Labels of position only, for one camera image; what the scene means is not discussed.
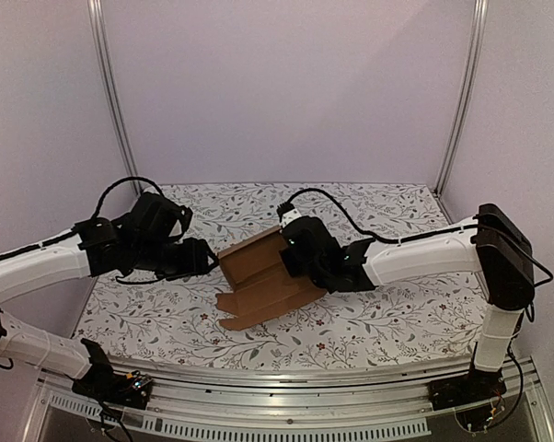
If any brown cardboard box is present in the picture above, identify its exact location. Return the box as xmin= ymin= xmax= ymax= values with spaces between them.
xmin=216 ymin=227 xmax=327 ymax=331

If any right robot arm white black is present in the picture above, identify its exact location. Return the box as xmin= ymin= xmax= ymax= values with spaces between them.
xmin=277 ymin=202 xmax=535 ymax=401

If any left aluminium frame post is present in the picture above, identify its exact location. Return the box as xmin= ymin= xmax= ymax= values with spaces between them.
xmin=87 ymin=0 xmax=139 ymax=177

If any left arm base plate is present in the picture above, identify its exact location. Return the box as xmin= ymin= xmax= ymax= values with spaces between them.
xmin=72 ymin=366 xmax=154 ymax=410

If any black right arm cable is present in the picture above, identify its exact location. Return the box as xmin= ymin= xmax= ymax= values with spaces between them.
xmin=285 ymin=187 xmax=554 ymax=323

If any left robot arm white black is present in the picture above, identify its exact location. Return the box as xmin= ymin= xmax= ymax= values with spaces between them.
xmin=0 ymin=192 xmax=219 ymax=400

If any floral patterned table mat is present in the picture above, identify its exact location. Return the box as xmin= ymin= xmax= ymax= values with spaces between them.
xmin=75 ymin=183 xmax=485 ymax=371

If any aluminium frame post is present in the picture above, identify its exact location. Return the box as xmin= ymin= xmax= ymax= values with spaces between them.
xmin=87 ymin=0 xmax=139 ymax=177
xmin=433 ymin=0 xmax=489 ymax=200

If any right aluminium frame post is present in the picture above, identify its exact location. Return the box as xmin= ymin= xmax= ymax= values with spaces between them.
xmin=433 ymin=0 xmax=489 ymax=200

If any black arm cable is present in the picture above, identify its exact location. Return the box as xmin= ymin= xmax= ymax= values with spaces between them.
xmin=285 ymin=187 xmax=554 ymax=323
xmin=90 ymin=176 xmax=167 ymax=222

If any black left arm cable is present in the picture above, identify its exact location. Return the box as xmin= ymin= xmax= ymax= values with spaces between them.
xmin=90 ymin=176 xmax=167 ymax=222

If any aluminium front rail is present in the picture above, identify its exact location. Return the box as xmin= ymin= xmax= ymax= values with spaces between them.
xmin=22 ymin=356 xmax=554 ymax=441

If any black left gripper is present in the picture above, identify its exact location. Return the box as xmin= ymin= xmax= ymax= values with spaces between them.
xmin=131 ymin=237 xmax=219 ymax=282

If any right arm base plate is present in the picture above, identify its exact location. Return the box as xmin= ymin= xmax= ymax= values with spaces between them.
xmin=427 ymin=373 xmax=506 ymax=411

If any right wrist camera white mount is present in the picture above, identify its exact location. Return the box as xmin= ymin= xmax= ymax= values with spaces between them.
xmin=277 ymin=202 xmax=302 ymax=229

